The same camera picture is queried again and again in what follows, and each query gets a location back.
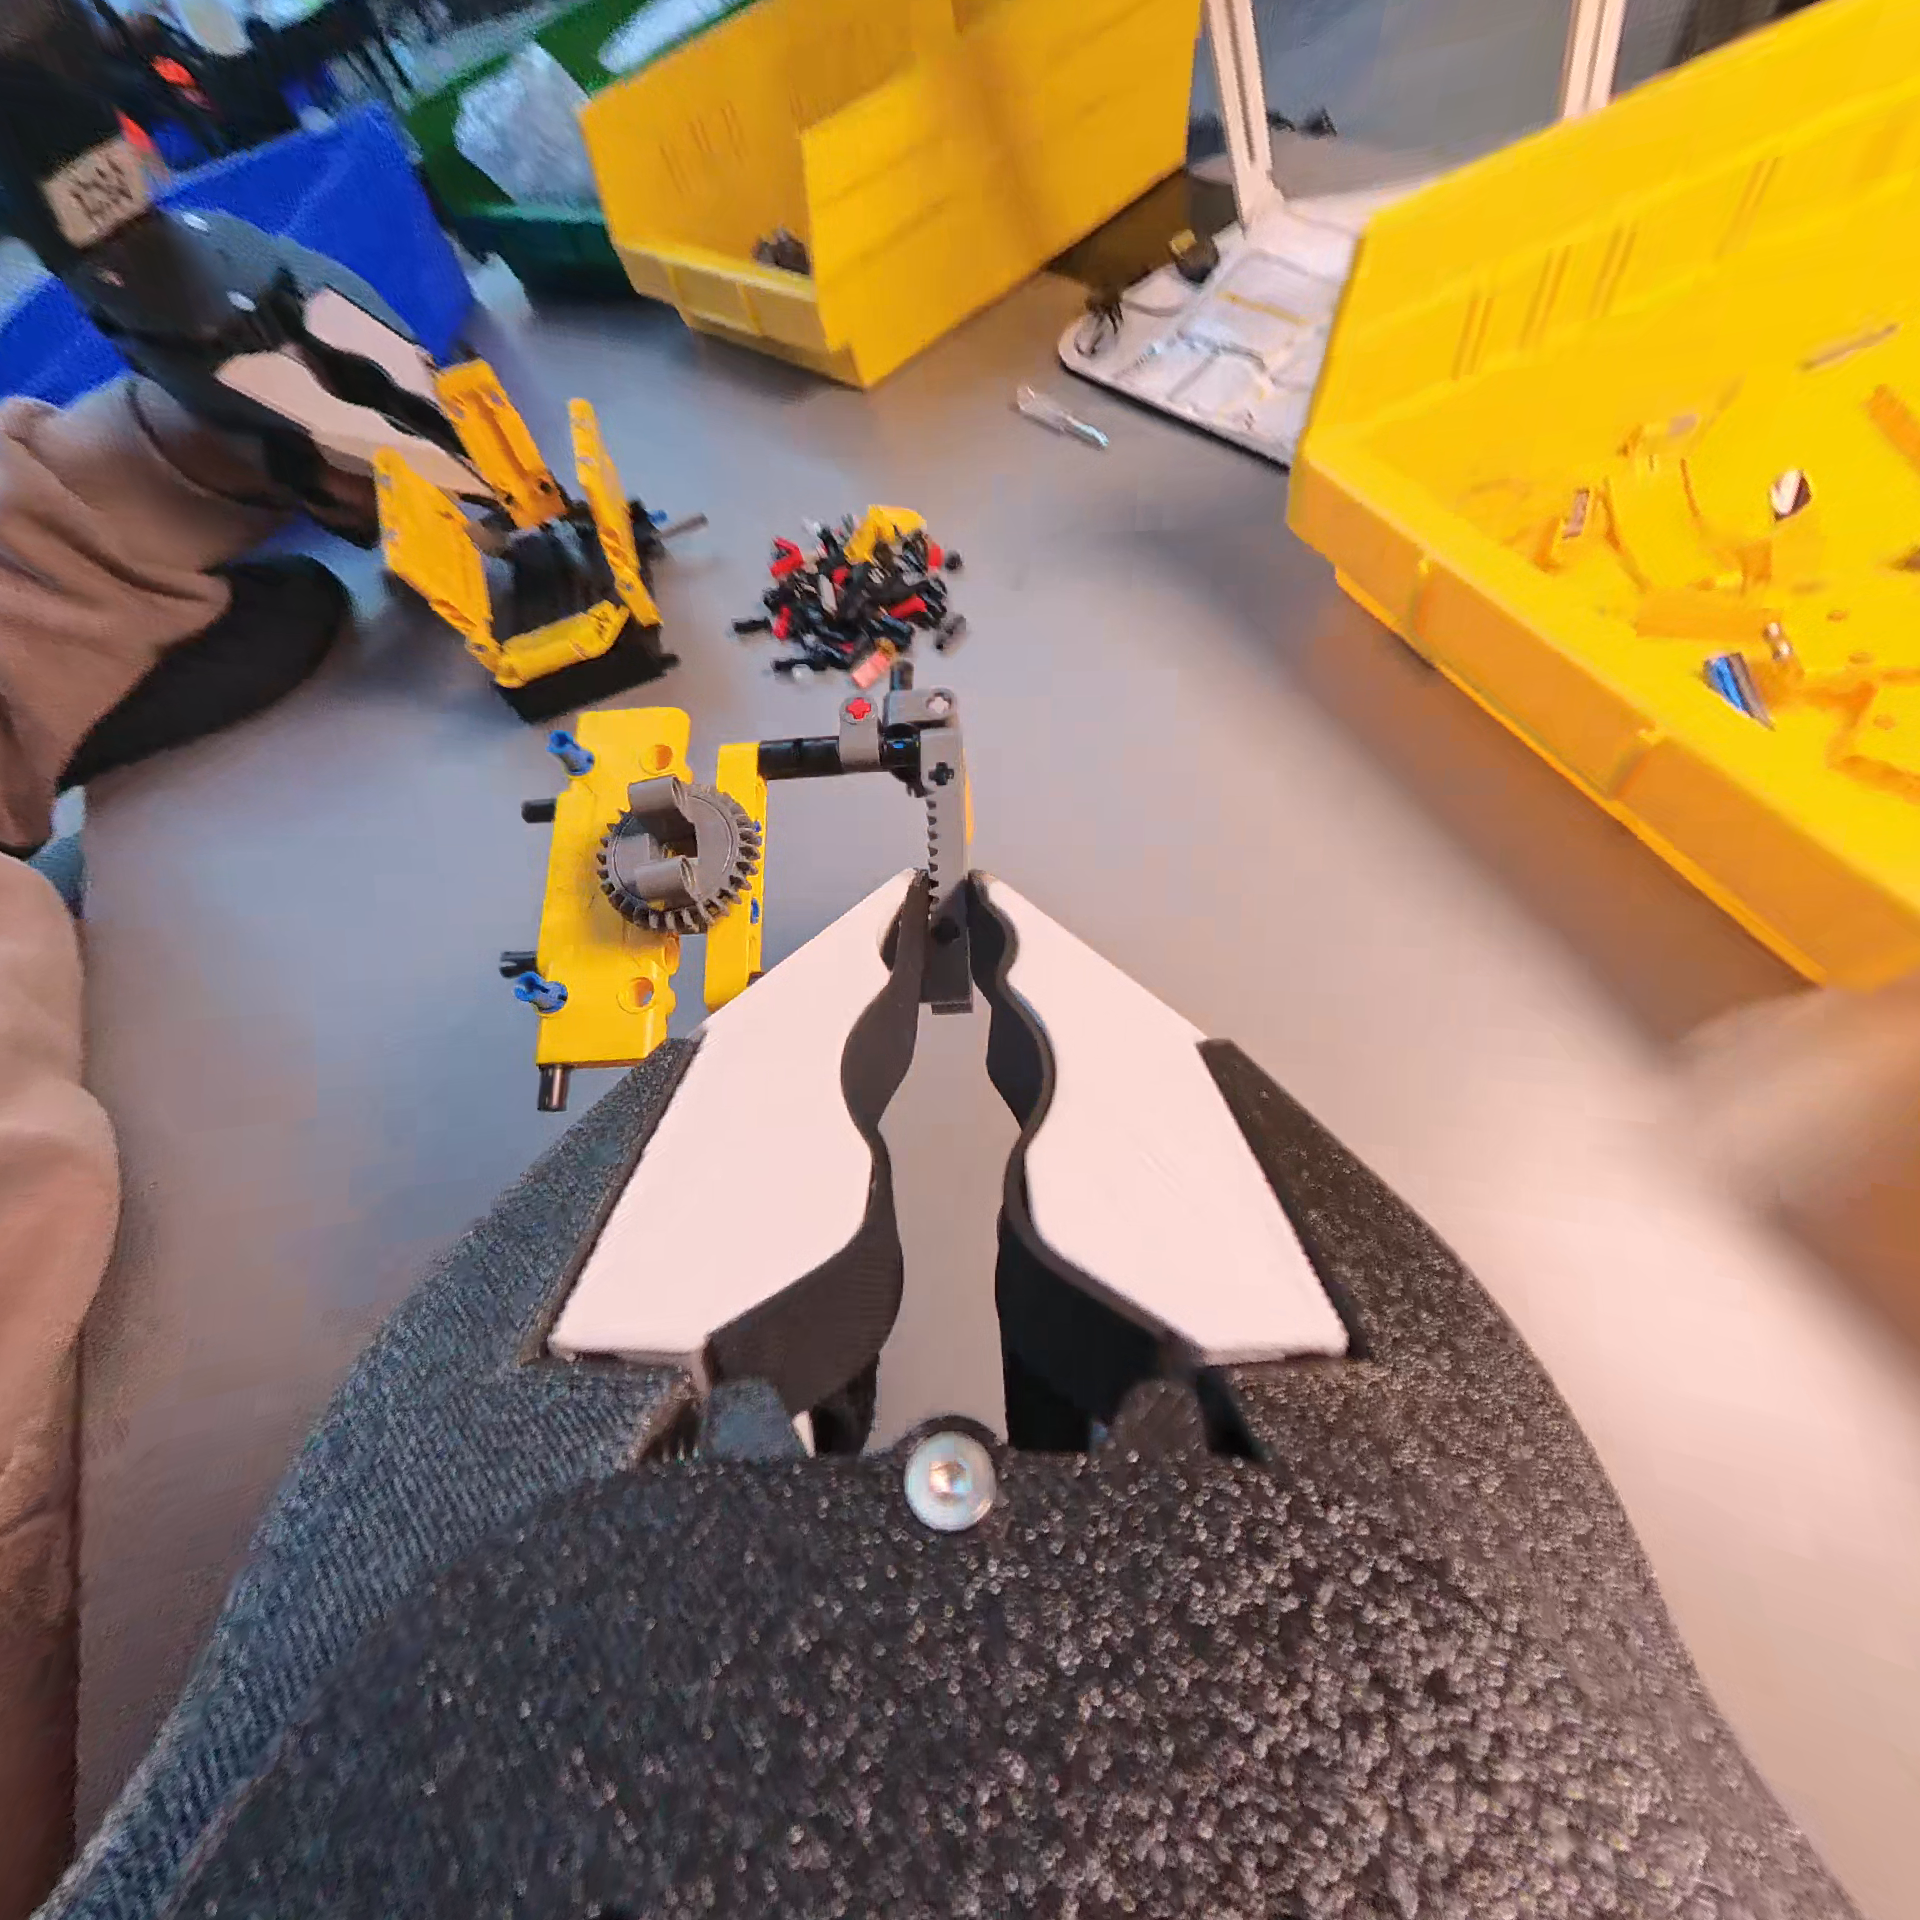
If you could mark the yellow gear rack subassembly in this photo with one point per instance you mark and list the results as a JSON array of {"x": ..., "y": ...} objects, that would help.
[{"x": 599, "y": 900}]

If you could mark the yellow toy robot model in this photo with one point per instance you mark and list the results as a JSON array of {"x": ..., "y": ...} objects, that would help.
[{"x": 435, "y": 539}]

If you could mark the heap of grey connector pieces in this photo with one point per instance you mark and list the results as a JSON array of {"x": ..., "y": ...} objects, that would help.
[{"x": 780, "y": 249}]

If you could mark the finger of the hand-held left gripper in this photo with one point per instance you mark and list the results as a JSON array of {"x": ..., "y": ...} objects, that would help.
[
  {"x": 375, "y": 339},
  {"x": 345, "y": 422}
]

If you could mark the assorted grey blue small parts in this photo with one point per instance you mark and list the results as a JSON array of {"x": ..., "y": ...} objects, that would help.
[{"x": 1739, "y": 681}]

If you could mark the blue plastic bin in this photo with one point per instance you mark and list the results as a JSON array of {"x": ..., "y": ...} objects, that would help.
[{"x": 345, "y": 224}]

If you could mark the yellow plastic bin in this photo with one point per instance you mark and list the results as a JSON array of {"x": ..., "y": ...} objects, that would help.
[
  {"x": 931, "y": 194},
  {"x": 1500, "y": 644}
]

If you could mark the white sticker sheet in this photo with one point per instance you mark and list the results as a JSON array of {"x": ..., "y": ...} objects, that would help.
[{"x": 1244, "y": 346}]

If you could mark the pile of black red pins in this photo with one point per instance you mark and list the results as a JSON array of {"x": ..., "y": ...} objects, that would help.
[{"x": 856, "y": 599}]

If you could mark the grey desk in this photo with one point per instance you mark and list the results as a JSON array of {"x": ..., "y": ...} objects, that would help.
[{"x": 1275, "y": 900}]

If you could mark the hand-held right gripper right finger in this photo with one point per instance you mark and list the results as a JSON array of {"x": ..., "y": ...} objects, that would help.
[{"x": 1170, "y": 1200}]

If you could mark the person's left forearm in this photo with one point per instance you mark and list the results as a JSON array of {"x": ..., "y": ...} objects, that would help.
[{"x": 106, "y": 570}]

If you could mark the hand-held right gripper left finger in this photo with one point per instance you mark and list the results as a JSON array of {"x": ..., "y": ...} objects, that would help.
[{"x": 735, "y": 1200}]

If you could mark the clear bubble wrap bundle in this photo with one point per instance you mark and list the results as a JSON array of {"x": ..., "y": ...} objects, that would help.
[{"x": 518, "y": 128}]

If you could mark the yellow bent beam piece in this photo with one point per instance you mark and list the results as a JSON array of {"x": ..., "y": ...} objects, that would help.
[{"x": 886, "y": 534}]

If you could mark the grey gear piece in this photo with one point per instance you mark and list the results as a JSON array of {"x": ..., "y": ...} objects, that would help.
[{"x": 681, "y": 862}]

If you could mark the white book stand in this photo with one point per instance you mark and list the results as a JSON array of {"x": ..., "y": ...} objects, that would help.
[{"x": 1244, "y": 105}]

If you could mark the green plastic bin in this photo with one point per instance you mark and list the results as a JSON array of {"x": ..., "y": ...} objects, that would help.
[{"x": 539, "y": 241}]

